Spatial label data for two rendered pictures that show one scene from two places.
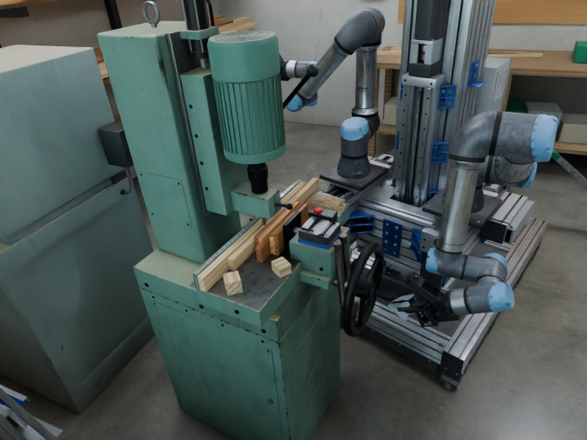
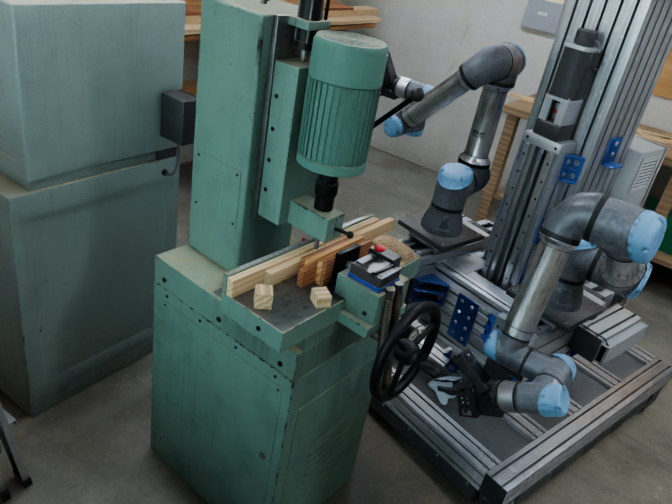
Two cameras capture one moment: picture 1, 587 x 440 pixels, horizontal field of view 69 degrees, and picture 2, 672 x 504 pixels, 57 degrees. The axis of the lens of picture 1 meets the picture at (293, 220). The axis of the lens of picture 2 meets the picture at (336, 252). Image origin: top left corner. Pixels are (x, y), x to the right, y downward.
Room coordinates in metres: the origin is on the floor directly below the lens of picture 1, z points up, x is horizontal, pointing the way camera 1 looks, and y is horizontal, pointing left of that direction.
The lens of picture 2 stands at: (-0.32, -0.04, 1.76)
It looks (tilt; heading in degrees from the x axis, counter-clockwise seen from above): 29 degrees down; 3
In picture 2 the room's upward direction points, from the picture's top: 11 degrees clockwise
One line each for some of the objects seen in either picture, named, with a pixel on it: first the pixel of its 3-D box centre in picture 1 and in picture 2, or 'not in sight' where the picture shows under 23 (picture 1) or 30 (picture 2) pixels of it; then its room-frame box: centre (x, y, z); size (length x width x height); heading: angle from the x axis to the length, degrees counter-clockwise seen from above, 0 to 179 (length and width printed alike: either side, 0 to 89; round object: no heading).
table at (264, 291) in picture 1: (296, 251); (343, 289); (1.08, 0.00, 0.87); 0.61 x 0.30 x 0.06; 149
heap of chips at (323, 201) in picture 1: (324, 201); (392, 245); (1.30, -0.11, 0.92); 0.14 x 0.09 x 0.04; 59
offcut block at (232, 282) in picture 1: (232, 283); (263, 296); (0.89, 0.18, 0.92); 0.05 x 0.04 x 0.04; 16
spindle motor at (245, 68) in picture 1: (249, 98); (340, 105); (1.13, 0.09, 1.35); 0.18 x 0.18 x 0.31
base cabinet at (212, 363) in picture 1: (252, 341); (261, 389); (1.19, 0.20, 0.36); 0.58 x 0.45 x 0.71; 59
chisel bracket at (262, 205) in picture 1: (256, 202); (315, 220); (1.14, 0.11, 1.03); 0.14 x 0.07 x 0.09; 59
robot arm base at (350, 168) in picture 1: (354, 161); (444, 215); (1.72, -0.29, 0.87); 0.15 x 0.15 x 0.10
